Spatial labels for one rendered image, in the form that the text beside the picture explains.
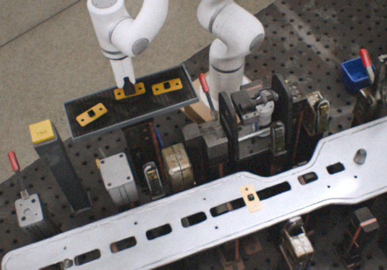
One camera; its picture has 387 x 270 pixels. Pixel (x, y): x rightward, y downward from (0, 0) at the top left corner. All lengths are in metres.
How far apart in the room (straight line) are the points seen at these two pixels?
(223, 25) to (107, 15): 0.51
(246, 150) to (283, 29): 0.82
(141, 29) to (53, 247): 0.66
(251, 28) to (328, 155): 0.44
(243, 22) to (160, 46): 1.64
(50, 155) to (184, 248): 0.47
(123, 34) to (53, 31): 2.27
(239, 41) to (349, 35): 0.80
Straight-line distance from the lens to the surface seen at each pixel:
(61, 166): 1.67
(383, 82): 1.66
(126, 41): 1.24
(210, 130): 1.56
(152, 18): 1.24
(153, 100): 1.54
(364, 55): 1.69
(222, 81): 1.86
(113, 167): 1.50
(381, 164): 1.64
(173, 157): 1.52
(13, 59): 3.44
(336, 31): 2.36
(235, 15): 1.67
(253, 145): 1.67
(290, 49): 2.27
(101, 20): 1.27
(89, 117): 1.54
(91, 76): 3.19
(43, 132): 1.55
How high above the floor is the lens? 2.38
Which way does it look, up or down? 57 degrees down
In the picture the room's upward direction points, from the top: 7 degrees counter-clockwise
